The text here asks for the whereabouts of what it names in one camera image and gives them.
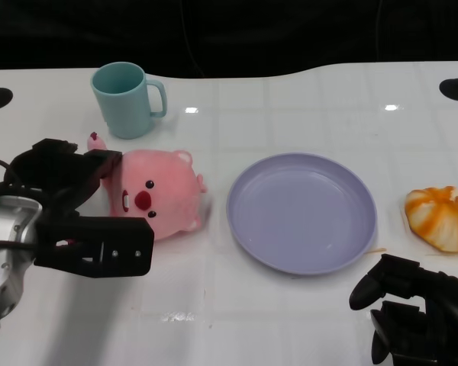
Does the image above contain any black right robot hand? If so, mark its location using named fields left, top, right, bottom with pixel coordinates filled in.
left=349, top=254, right=458, bottom=366

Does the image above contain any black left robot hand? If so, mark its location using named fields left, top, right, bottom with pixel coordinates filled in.
left=9, top=139, right=155, bottom=278

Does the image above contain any pink plush beaver doll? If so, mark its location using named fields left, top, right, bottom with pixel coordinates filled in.
left=86, top=131, right=208, bottom=242

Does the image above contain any lavender plastic plate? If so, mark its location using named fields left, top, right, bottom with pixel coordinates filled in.
left=225, top=152, right=378, bottom=276

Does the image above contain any orange and white bread toy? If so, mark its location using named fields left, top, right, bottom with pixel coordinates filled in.
left=404, top=185, right=458, bottom=253

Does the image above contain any teal plastic mug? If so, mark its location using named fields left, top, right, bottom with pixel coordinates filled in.
left=90, top=62, right=168, bottom=140

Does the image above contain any thin black background cable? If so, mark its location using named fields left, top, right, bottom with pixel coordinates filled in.
left=179, top=0, right=207, bottom=79
left=374, top=0, right=382, bottom=62

